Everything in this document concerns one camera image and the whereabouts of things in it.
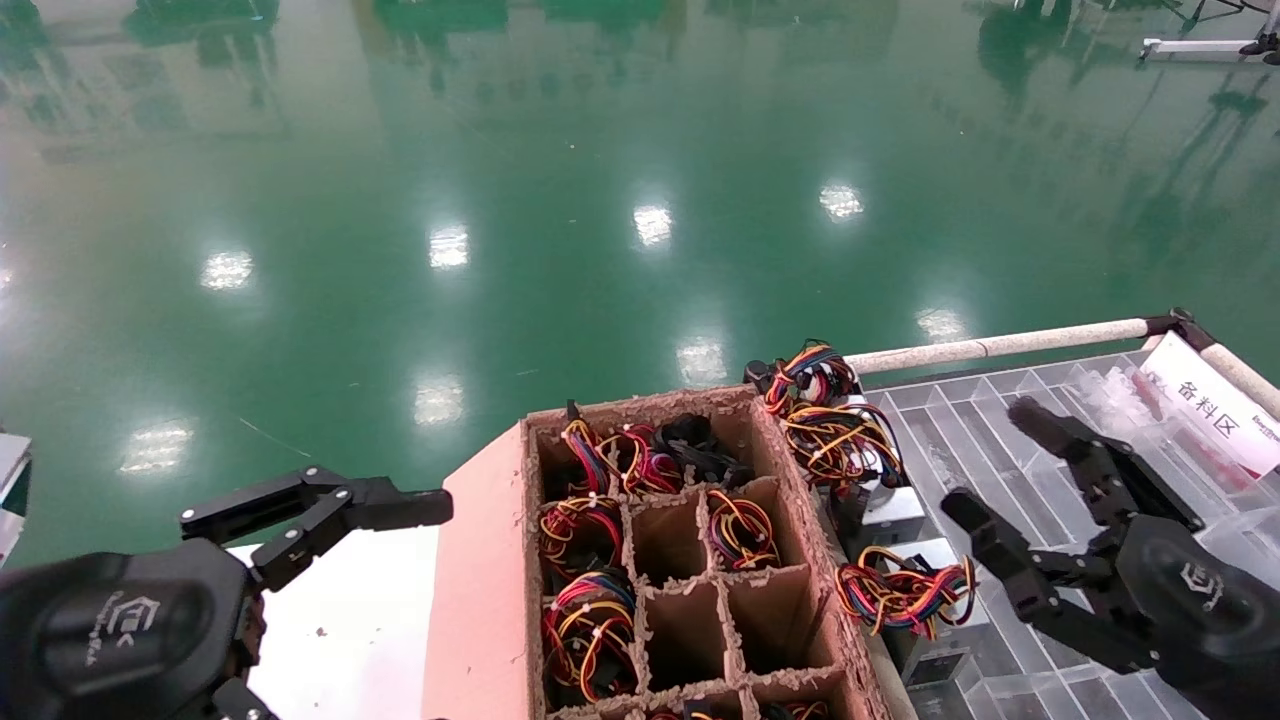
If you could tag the power supply with black connectors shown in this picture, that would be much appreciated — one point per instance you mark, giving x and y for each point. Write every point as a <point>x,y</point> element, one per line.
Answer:
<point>700,445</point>

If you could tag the white rack tube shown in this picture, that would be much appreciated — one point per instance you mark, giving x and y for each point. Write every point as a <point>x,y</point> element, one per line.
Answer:
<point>1245,378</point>
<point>890,690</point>
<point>1000,347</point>

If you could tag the white sign with Chinese print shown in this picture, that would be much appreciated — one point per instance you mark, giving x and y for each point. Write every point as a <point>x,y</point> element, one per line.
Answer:
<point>1200,400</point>

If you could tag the clear plastic bag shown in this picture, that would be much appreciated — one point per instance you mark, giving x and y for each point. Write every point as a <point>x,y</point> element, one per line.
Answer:
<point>1120,395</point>

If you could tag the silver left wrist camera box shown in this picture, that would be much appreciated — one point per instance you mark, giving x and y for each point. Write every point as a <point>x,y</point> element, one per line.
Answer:
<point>12,480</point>

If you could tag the black rack tube joint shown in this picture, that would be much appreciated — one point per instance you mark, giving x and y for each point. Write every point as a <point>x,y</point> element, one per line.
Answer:
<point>758,373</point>
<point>1180,325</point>

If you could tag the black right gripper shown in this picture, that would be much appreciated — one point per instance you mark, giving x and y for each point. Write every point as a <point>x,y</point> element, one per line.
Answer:
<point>1200,610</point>

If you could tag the white stand base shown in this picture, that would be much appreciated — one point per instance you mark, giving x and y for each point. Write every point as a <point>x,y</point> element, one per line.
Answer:
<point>1190,47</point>

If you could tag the clear plastic compartment tray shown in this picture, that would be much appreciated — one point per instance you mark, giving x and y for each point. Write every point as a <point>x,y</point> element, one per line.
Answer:
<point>980,450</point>

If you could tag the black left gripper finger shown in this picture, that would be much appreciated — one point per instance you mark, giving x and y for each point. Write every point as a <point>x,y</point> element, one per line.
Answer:
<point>380,505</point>

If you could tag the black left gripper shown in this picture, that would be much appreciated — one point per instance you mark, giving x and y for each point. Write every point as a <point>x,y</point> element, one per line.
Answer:
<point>110,630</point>

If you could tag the brown cardboard divider box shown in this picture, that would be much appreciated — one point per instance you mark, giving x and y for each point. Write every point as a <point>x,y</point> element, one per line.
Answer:
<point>480,600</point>

